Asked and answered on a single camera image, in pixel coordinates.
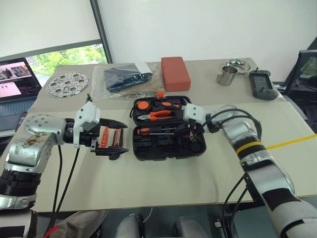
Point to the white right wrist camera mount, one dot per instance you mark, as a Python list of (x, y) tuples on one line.
[(194, 111)]

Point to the black handheld controller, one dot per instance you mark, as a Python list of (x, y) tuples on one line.
[(262, 85)]

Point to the brownish rounded shape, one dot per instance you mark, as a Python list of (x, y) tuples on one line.
[(81, 223)]

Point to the short orange black screwdriver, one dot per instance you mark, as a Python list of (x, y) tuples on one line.
[(168, 104)]

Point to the long orange black screwdriver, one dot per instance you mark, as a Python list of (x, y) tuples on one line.
[(146, 131)]

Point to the orange utility knife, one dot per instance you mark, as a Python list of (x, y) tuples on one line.
[(105, 137)]

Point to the red rectangular block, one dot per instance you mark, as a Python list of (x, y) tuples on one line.
[(175, 74)]

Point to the clear bag with dark contents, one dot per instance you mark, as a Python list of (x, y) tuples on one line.
[(123, 78)]

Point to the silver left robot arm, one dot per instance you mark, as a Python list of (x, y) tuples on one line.
[(42, 126)]

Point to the round perforated metal plate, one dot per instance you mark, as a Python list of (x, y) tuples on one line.
[(67, 84)]

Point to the black mesh office chair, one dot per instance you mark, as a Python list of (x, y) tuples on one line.
[(303, 74)]

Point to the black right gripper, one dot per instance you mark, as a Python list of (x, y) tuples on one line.
[(195, 127)]

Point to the stainless steel cup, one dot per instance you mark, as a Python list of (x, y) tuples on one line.
[(226, 77)]

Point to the grey rounded shape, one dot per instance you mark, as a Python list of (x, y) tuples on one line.
[(190, 228), (131, 226)]

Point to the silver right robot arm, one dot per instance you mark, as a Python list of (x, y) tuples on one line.
[(247, 134)]

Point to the black plastic tool case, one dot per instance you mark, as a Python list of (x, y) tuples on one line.
[(158, 148)]

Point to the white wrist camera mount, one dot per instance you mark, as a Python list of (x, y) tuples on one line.
[(194, 111), (86, 115)]

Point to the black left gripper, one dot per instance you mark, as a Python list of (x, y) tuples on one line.
[(87, 138)]

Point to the stainless steel dish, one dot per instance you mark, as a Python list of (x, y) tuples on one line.
[(239, 65)]

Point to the open laptop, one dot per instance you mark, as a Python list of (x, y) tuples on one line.
[(17, 81)]

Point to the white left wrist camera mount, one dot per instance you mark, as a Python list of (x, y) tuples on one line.
[(86, 115)]

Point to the black red hand tool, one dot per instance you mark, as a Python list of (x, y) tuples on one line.
[(118, 138)]

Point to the orange black tape measure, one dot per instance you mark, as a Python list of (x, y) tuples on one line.
[(142, 105)]

